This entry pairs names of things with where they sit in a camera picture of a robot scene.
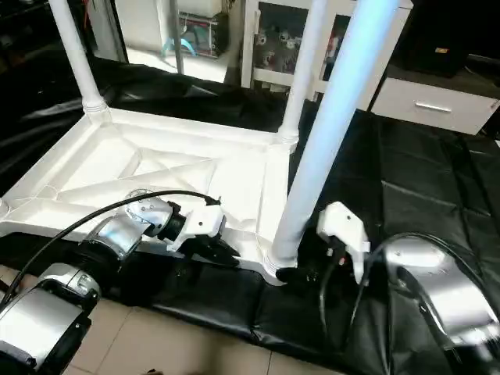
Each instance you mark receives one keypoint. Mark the white drawer unit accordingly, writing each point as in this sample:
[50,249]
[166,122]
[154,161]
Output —
[437,101]

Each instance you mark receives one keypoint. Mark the black work mat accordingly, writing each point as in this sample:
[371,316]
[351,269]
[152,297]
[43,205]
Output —
[422,195]

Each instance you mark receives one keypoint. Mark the white glass-door cabinet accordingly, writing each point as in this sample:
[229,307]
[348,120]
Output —
[273,39]

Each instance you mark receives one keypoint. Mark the white plastic table top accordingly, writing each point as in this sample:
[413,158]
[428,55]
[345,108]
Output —
[156,164]

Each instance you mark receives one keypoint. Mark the teal storage box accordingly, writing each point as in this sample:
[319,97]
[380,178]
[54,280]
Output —
[195,31]

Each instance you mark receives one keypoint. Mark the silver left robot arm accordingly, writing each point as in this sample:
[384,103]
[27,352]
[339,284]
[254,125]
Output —
[117,234]

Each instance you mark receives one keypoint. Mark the black box yellow label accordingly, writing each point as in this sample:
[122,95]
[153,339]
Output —
[441,35]

